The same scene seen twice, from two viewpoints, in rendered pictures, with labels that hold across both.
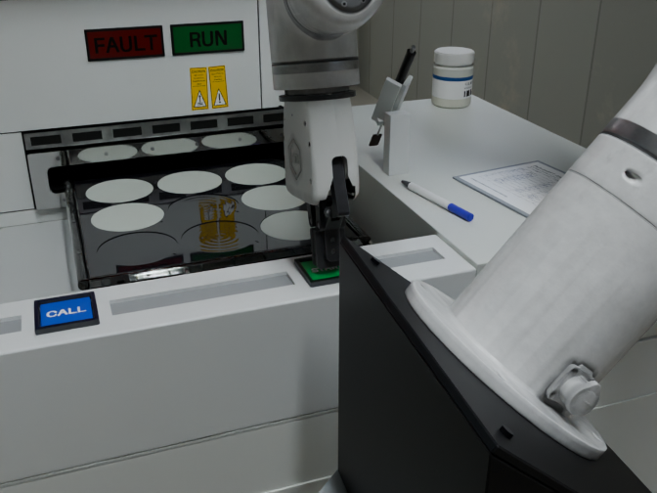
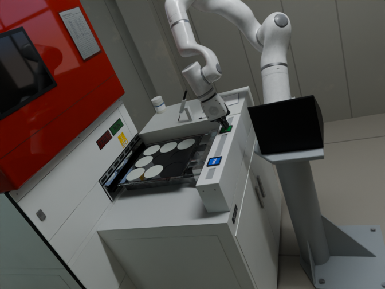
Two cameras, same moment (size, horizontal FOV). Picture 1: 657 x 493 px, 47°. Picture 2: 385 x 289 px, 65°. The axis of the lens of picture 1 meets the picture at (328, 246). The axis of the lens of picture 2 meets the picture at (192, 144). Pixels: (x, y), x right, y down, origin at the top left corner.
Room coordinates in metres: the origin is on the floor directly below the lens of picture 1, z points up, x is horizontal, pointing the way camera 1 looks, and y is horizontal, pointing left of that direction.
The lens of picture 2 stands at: (-0.13, 1.01, 1.59)
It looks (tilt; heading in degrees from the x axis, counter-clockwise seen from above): 26 degrees down; 317
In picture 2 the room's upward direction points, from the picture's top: 23 degrees counter-clockwise
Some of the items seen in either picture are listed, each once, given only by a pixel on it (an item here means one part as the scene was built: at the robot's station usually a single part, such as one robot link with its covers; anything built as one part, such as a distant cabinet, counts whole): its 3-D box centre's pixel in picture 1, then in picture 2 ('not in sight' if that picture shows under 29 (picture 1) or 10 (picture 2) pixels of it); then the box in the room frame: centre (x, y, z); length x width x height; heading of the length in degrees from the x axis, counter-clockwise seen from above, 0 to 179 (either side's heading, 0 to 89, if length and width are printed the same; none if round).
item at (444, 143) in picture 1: (469, 201); (197, 120); (1.07, -0.21, 0.89); 0.62 x 0.35 x 0.14; 20
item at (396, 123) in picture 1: (391, 122); (184, 110); (1.01, -0.09, 1.03); 0.06 x 0.04 x 0.13; 20
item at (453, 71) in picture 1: (453, 77); (158, 104); (1.35, -0.22, 1.01); 0.07 x 0.07 x 0.10
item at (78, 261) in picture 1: (74, 227); (148, 181); (0.96, 0.35, 0.90); 0.37 x 0.01 x 0.01; 20
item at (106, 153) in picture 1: (169, 165); (127, 166); (1.22, 0.27, 0.89); 0.44 x 0.02 x 0.10; 110
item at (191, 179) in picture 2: not in sight; (168, 181); (0.93, 0.27, 0.84); 0.50 x 0.02 x 0.03; 20
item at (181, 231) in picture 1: (203, 208); (161, 159); (1.03, 0.18, 0.90); 0.34 x 0.34 x 0.01; 20
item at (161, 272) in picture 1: (233, 261); (193, 153); (0.86, 0.12, 0.90); 0.38 x 0.01 x 0.01; 110
